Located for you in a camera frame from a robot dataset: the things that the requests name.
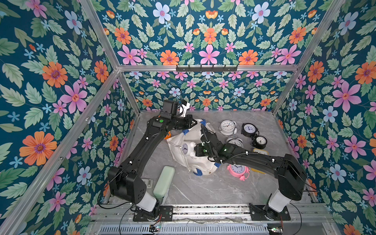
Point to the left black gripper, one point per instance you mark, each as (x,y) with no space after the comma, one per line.
(187,123)

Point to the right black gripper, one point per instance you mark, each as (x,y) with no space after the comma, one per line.
(204,146)

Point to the white canvas tote bag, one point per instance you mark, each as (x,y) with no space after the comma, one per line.
(197,165)

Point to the white twin-bell alarm clock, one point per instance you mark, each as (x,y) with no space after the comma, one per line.
(228,128)

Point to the pink alarm clock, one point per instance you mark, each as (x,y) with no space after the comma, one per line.
(239,171)

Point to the black twin-bell alarm clock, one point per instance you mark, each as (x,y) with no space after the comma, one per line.
(249,130)

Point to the small white purple-face clock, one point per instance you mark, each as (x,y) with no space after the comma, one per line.
(188,149)

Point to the yellow square alarm clock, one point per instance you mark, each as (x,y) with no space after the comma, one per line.
(260,151)

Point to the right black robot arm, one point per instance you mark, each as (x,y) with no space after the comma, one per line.
(287,170)

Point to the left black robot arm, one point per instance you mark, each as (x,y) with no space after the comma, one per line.
(125,180)

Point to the pale green oblong case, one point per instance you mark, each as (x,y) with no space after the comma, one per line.
(164,181)

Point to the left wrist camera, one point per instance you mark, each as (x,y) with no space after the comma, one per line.
(184,107)

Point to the white wall light switch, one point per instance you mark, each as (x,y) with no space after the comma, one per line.
(149,183)

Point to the black hook rail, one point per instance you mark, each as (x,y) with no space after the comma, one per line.
(206,68)

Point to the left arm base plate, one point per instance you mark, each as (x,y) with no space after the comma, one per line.
(152,213)

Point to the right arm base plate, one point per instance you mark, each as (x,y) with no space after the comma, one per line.
(264,212)

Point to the aluminium front rail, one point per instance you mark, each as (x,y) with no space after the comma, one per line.
(239,213)

